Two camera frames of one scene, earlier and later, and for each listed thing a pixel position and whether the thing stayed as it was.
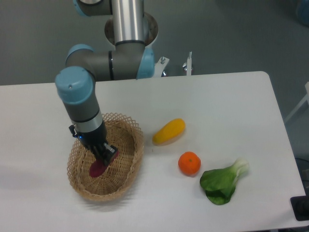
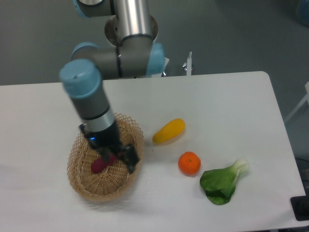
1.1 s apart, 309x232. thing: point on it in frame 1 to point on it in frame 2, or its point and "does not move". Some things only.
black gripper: x=105 y=155 to x=108 y=138
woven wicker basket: x=125 y=134 does not move
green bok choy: x=219 y=184 does not move
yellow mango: x=170 y=131 does not move
